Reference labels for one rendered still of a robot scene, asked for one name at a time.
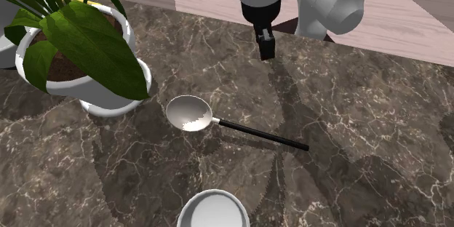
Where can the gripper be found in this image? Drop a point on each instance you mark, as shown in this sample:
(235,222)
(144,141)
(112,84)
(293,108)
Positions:
(260,12)

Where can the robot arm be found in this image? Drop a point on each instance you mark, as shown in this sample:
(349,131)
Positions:
(330,2)

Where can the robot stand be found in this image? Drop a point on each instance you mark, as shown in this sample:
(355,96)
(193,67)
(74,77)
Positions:
(285,27)

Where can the white bowl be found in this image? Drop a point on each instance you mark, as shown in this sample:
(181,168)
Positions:
(212,212)

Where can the green plant in white pot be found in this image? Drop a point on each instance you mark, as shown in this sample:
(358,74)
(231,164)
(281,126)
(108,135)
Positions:
(85,41)

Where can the white round vessel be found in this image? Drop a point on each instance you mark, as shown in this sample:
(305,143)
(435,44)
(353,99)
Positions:
(6,47)

